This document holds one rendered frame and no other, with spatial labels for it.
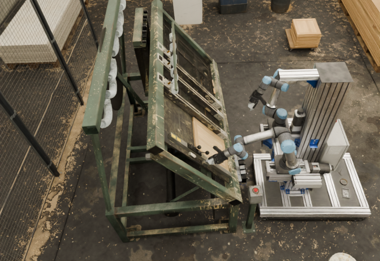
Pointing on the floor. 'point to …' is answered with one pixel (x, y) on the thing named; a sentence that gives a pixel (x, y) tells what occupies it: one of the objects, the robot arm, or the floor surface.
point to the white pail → (341, 257)
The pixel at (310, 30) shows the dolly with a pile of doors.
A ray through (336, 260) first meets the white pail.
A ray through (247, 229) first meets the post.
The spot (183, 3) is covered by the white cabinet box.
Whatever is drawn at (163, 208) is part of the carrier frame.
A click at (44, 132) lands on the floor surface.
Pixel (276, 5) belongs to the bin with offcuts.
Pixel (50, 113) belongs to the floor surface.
